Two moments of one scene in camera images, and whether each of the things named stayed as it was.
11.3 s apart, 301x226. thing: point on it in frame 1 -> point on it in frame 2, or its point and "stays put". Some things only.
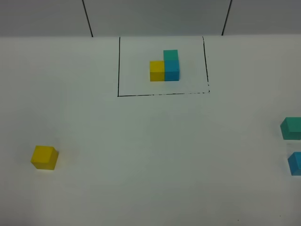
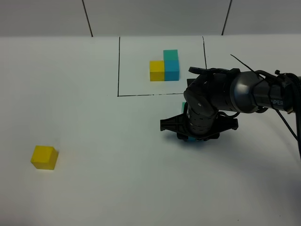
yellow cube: (44, 157) stays put
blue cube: (294, 162) -> (192, 139)
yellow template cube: (157, 70) stays put
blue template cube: (171, 70) stays put
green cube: (290, 128) -> (183, 106)
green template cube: (170, 55) stays put
